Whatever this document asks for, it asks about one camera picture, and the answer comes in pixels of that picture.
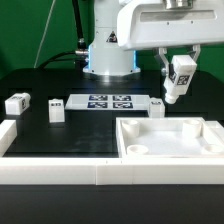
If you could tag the white U-shaped obstacle fence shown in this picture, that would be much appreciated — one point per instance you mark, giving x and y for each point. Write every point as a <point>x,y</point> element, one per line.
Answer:
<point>104,171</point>

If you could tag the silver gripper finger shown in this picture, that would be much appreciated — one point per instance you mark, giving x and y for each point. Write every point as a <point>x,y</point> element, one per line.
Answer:
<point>193,53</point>
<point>160,56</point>

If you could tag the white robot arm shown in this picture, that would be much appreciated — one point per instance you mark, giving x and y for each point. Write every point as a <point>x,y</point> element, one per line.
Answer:
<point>124,26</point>

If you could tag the white square tabletop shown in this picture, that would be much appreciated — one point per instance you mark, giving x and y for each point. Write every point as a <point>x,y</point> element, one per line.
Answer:
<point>169,138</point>

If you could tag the white marker base plate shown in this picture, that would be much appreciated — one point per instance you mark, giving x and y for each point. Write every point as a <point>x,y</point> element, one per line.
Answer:
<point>107,102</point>

